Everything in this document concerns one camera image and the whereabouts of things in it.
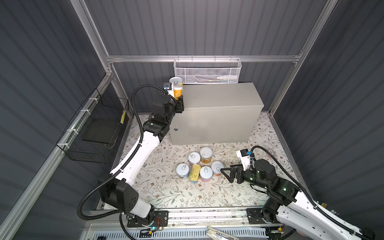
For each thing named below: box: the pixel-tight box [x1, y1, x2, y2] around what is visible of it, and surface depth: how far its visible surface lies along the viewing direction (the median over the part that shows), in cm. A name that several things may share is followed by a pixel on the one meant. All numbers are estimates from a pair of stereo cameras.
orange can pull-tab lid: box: [211, 161, 225, 177], surface depth 87 cm
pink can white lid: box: [188, 151, 201, 165], surface depth 91 cm
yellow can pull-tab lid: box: [169, 76, 184, 91], surface depth 82 cm
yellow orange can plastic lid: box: [173, 85, 183, 100], surface depth 70 cm
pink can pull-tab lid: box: [199, 166, 213, 182], surface depth 86 cm
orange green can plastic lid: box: [200, 147, 213, 164], surface depth 91 cm
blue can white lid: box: [176, 163, 190, 179], surface depth 86 cm
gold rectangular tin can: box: [189, 164, 201, 182], surface depth 85 cm
